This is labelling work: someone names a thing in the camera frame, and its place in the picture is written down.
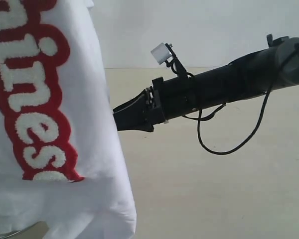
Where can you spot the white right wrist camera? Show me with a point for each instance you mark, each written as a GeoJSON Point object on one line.
{"type": "Point", "coordinates": [161, 53]}

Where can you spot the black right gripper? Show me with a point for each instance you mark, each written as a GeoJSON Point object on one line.
{"type": "Point", "coordinates": [169, 99]}

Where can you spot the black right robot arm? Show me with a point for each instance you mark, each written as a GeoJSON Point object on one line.
{"type": "Point", "coordinates": [247, 77]}

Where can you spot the white t-shirt with red logo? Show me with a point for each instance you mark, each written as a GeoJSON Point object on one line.
{"type": "Point", "coordinates": [61, 160]}

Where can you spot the round wire mesh basket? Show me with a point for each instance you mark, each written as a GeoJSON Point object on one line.
{"type": "Point", "coordinates": [39, 227]}

